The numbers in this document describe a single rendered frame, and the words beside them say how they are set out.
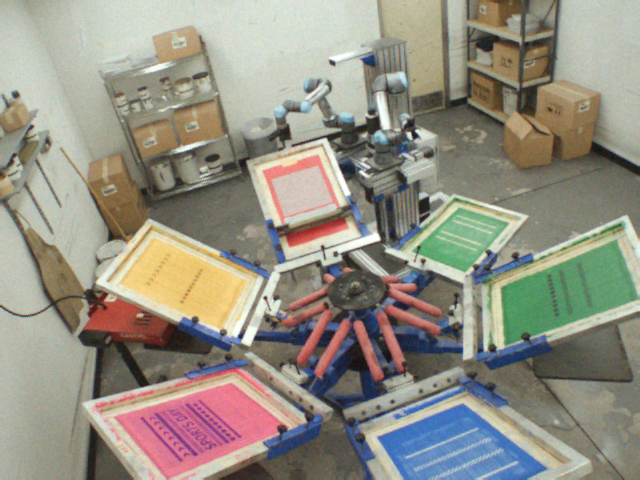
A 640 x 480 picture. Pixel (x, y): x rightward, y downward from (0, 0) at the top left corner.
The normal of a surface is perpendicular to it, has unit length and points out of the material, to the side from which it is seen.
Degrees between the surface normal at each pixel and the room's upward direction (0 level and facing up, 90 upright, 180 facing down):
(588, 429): 0
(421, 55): 90
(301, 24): 90
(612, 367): 0
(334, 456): 0
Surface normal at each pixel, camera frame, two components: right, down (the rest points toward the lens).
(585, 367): -0.16, -0.80
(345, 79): 0.29, 0.53
